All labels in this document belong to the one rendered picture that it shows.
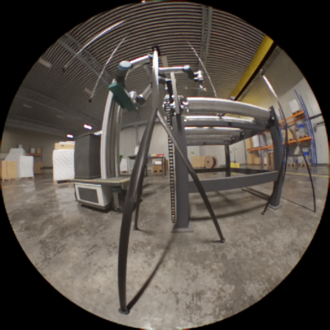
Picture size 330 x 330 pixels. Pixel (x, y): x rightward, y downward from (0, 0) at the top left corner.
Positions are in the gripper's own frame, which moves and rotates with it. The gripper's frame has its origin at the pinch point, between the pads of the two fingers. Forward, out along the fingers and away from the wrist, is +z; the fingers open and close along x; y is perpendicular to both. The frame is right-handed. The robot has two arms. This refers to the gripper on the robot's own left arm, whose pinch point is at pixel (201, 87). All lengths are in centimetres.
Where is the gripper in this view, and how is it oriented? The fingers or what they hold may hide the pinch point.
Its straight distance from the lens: 129.1
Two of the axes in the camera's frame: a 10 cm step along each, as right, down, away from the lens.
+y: 9.6, 1.5, -2.5
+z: -1.6, 9.9, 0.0
